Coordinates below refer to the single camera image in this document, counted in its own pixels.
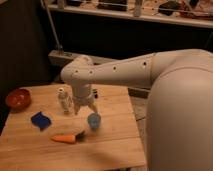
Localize orange pepper with dark stem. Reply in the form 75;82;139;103
51;131;85;144

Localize blue sponge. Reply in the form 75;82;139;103
31;112;51;131

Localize wooden shelf with clutter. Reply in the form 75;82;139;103
41;0;213;29

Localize small blue cup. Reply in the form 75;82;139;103
87;113;101;129

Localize white bottle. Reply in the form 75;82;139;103
57;87;72;113

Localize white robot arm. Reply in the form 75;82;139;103
61;49;213;171

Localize red-brown bowl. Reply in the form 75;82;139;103
5;89;31;110

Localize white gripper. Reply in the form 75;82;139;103
71;84;98;115

